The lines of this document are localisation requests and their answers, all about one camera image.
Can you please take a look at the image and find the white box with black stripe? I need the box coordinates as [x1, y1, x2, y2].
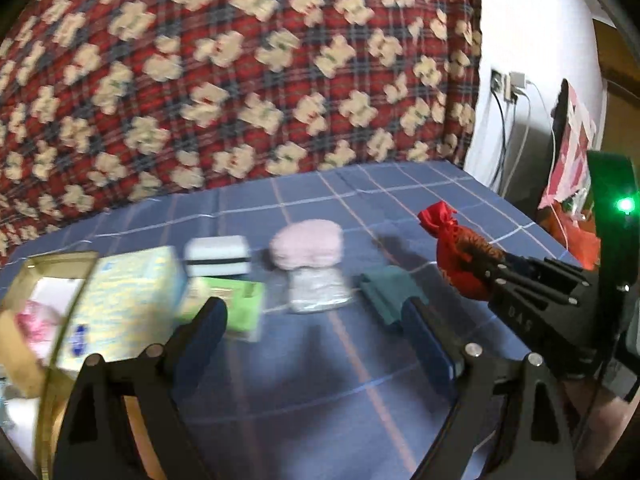
[184, 235, 251, 278]

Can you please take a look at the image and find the person's right forearm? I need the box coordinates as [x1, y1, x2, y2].
[562, 377, 633, 480]

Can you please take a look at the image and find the black power cable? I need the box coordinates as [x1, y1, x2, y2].
[497, 94, 512, 196]
[491, 91, 506, 191]

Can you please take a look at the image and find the clear plastic silver packet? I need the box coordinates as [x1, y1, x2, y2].
[287, 266, 351, 315]

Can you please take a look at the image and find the round gold tin lid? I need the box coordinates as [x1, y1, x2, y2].
[32, 260, 101, 480]

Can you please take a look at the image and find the pink patterned poster board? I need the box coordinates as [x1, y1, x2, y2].
[537, 82, 601, 211]

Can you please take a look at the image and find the white charger plug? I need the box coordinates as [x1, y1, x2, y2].
[506, 71, 531, 101]

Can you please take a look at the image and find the pink fluffy pad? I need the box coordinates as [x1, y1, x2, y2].
[269, 219, 346, 271]

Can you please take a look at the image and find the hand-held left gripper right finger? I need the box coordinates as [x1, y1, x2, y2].
[400, 296, 576, 480]

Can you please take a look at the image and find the white charging cable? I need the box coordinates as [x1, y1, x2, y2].
[500, 100, 531, 201]
[527, 80, 560, 171]

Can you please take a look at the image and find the gold rectangular tin box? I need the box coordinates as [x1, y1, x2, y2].
[0, 251, 101, 401]

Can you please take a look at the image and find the green packet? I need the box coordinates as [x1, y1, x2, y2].
[177, 276, 266, 343]

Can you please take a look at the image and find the teal cloth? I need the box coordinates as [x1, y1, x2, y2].
[357, 266, 430, 328]

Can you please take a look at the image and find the orange plastic bag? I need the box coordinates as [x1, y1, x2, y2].
[547, 200, 601, 271]

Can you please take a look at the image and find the red gold drawstring pouch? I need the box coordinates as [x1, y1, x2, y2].
[417, 201, 501, 302]

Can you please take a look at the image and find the yellow green tissue box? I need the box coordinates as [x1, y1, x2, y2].
[55, 246, 187, 373]

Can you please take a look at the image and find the blue checked tablecloth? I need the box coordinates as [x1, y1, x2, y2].
[0, 160, 583, 480]

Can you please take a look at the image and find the pink lace white cloth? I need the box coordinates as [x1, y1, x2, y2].
[15, 297, 63, 361]

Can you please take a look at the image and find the red plaid teddy bear blanket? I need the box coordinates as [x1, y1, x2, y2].
[0, 0, 483, 261]

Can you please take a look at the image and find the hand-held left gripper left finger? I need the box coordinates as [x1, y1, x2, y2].
[52, 296, 229, 480]

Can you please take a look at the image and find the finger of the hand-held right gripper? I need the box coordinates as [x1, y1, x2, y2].
[475, 264, 582, 308]
[462, 241, 594, 282]

